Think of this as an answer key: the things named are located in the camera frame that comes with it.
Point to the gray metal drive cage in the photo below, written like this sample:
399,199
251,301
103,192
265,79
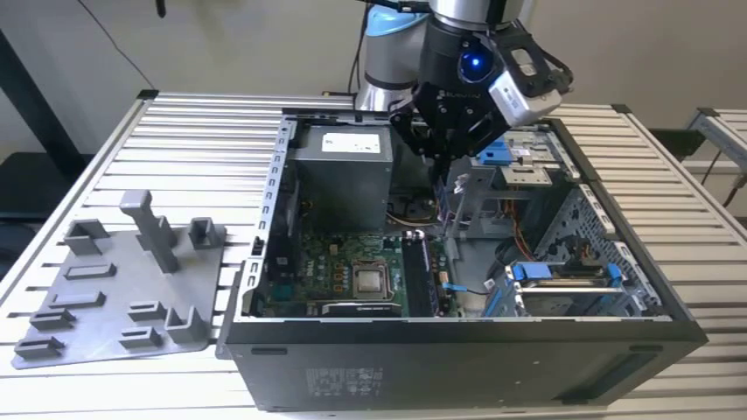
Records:
473,205

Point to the blue drive bay latch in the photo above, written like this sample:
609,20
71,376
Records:
497,153

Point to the blue board connector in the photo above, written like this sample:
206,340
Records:
282,292

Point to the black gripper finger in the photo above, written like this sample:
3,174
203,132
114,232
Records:
500,122
409,127

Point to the metal slat side table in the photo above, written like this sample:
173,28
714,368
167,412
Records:
721,131

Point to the black hanging object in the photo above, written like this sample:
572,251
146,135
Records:
161,8

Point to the black PC case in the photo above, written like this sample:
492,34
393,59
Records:
409,372

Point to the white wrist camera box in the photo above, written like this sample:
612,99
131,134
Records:
522,102

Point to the green motherboard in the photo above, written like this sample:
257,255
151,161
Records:
327,262

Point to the gray parts rack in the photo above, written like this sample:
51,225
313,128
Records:
193,284

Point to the black table corner cap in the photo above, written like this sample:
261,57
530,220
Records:
622,108
147,93

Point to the black graphics card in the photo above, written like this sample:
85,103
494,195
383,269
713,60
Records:
362,310

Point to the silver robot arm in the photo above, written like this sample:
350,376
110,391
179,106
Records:
391,61

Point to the gray power supply unit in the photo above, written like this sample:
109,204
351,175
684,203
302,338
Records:
339,188

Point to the silver CPU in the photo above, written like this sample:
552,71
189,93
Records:
370,281

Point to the blue disk carrier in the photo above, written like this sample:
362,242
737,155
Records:
529,270

